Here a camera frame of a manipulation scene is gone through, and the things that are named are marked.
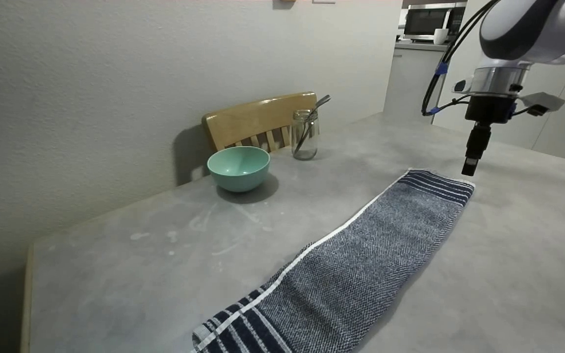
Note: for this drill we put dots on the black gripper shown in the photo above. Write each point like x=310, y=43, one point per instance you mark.
x=488, y=110

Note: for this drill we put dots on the blue striped grey towel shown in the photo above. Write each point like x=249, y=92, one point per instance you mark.
x=361, y=261

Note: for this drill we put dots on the mint green bowl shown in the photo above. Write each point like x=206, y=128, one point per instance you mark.
x=237, y=169

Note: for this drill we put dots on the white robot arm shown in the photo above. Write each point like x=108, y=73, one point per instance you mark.
x=530, y=29

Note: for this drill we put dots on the white kitchen cabinet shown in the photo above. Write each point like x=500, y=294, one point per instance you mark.
x=416, y=80

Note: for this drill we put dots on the white cup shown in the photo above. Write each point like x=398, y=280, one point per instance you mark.
x=439, y=35

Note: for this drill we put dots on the microwave oven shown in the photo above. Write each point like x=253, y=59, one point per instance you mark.
x=434, y=22

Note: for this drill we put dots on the metal fork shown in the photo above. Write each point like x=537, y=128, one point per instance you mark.
x=314, y=114

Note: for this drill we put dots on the clear glass jar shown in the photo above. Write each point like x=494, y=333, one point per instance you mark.
x=304, y=137

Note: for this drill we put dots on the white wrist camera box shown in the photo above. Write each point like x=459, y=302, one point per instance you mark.
x=541, y=102

